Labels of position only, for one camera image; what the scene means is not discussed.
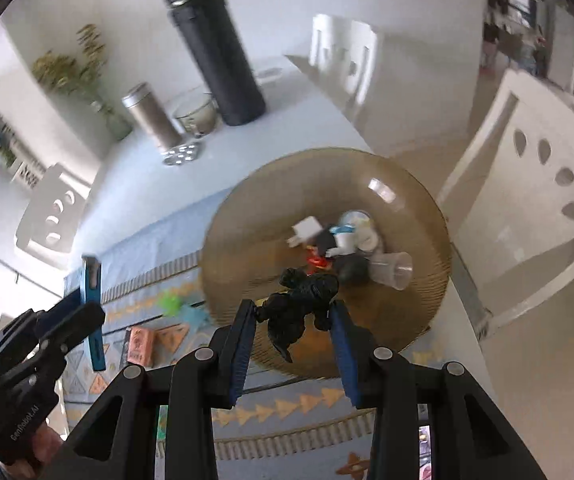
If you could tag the silver thermos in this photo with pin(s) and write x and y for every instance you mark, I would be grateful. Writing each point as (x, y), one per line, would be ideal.
(152, 120)

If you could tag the clear jar with white lid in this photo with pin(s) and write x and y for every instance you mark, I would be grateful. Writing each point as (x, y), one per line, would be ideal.
(359, 217)

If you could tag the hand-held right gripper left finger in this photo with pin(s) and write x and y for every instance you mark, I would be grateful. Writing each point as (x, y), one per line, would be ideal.
(241, 355)

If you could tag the potted plant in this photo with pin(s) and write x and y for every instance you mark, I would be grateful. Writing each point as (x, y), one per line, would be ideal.
(4, 145)

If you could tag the tall black thermos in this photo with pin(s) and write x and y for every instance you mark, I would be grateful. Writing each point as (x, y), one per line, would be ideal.
(217, 60)

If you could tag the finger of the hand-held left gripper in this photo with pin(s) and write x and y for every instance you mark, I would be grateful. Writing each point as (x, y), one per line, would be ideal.
(72, 325)
(73, 302)

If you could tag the white charger plug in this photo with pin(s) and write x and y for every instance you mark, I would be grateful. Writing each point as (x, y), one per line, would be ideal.
(307, 227)

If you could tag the green star-shaped toy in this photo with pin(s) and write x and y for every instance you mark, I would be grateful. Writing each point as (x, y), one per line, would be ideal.
(171, 302)

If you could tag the white carved plant stand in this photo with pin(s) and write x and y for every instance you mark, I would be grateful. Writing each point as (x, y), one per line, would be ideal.
(27, 175)

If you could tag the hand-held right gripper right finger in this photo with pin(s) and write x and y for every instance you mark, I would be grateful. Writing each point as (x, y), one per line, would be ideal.
(345, 355)

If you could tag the person's left hand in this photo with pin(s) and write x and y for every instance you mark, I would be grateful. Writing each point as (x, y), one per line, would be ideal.
(42, 452)

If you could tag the white and blue figurine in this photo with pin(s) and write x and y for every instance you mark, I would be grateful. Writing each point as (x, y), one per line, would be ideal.
(349, 242)

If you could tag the red figurine with black hair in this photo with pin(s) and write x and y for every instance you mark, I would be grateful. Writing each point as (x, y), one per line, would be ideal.
(317, 261)

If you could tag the blue patterned woven table mat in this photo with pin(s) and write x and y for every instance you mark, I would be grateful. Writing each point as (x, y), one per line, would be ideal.
(287, 410)

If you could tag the silver pill blister pack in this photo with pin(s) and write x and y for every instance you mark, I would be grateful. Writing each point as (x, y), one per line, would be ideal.
(182, 154)

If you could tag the ribbed amber glass bowl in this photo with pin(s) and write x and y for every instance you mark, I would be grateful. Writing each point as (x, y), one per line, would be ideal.
(267, 220)

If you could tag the glass vase with flowers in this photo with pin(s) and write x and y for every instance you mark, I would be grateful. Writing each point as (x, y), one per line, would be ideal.
(114, 122)

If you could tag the smoky glass measuring cup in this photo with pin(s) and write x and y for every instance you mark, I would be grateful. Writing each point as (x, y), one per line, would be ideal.
(197, 115)

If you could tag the blue rectangular box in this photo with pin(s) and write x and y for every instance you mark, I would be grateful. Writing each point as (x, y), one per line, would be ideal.
(92, 280)

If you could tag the blue star-shaped toy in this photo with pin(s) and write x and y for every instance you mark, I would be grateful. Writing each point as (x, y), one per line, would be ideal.
(194, 314)

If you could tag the white cutout dining chair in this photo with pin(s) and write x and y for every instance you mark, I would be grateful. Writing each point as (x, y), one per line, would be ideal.
(517, 200)
(327, 35)
(52, 210)

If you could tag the clear plastic cup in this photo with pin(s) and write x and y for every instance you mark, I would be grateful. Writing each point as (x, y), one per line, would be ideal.
(392, 267)

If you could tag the small pink box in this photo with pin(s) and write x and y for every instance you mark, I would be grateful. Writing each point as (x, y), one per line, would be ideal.
(142, 345)

